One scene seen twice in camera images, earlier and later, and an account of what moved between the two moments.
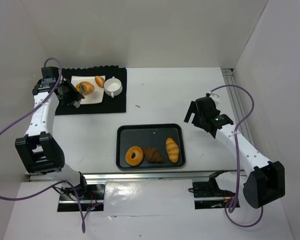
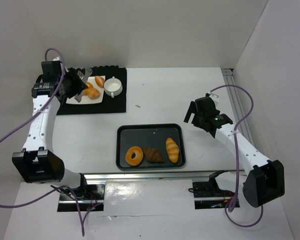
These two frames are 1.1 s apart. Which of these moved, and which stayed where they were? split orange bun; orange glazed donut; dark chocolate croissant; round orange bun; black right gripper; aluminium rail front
Moved: orange glazed donut; round orange bun
Stayed: aluminium rail front; split orange bun; dark chocolate croissant; black right gripper
